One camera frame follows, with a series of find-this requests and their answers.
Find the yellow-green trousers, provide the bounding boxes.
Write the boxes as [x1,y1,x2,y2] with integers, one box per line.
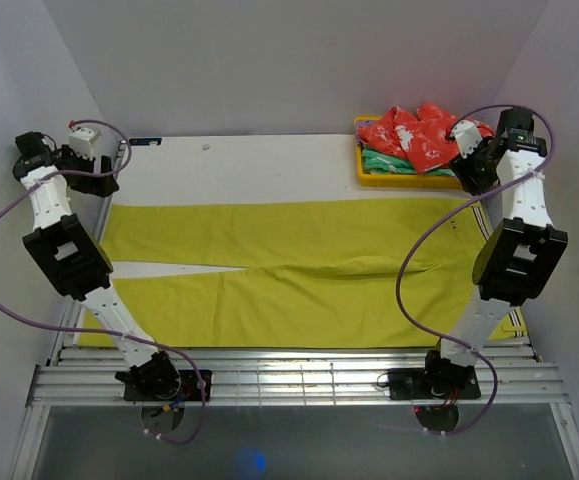
[76,196,526,350]

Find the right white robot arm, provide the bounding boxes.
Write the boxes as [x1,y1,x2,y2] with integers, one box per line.
[420,107,568,397]

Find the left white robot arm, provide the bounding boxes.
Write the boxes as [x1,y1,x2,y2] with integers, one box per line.
[13,128,181,400]

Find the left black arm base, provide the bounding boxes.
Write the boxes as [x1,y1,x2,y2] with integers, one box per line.
[122,369,213,403]

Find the blue label sticker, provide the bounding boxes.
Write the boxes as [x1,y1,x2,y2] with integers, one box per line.
[129,137,162,147]

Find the yellow plastic tray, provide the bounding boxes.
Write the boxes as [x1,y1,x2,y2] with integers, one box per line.
[355,139,461,190]

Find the red white patterned garment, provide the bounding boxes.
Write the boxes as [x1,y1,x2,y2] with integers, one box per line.
[356,101,502,174]

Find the green folded garment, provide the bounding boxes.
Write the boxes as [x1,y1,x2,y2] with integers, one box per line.
[360,145,463,177]

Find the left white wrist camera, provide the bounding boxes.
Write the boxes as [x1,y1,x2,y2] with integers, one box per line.
[68,127,101,160]

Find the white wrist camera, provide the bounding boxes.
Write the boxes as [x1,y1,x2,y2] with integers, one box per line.
[68,127,101,160]
[448,120,483,159]

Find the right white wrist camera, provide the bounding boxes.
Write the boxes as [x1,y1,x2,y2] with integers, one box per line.
[448,120,483,159]

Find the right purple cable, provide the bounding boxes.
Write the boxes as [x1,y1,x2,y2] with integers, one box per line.
[396,103,556,437]

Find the purple cable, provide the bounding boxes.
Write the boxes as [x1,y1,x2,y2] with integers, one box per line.
[0,118,209,446]
[396,103,556,437]

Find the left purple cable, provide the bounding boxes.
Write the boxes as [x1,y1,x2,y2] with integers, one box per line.
[0,118,209,446]

